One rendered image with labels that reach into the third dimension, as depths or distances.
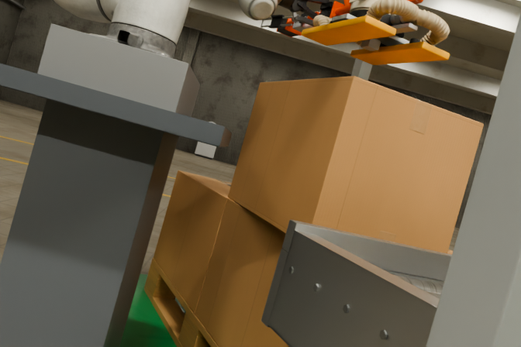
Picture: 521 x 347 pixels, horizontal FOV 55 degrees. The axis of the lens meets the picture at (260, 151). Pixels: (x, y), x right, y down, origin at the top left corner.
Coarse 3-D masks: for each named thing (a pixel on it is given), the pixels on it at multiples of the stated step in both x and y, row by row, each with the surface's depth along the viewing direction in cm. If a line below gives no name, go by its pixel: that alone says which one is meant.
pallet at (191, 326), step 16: (160, 272) 206; (144, 288) 220; (160, 288) 209; (160, 304) 202; (176, 304) 207; (176, 320) 190; (192, 320) 166; (176, 336) 176; (192, 336) 163; (208, 336) 153
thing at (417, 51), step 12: (384, 48) 148; (396, 48) 143; (408, 48) 138; (420, 48) 134; (432, 48) 134; (372, 60) 162; (384, 60) 158; (396, 60) 153; (408, 60) 150; (420, 60) 146; (432, 60) 142
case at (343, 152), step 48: (288, 96) 144; (336, 96) 118; (384, 96) 116; (288, 144) 135; (336, 144) 113; (384, 144) 118; (432, 144) 123; (240, 192) 159; (288, 192) 128; (336, 192) 115; (384, 192) 119; (432, 192) 124; (432, 240) 126
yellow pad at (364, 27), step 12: (336, 24) 137; (348, 24) 132; (360, 24) 128; (372, 24) 126; (384, 24) 128; (312, 36) 153; (324, 36) 150; (336, 36) 146; (348, 36) 142; (360, 36) 139; (372, 36) 136; (384, 36) 133
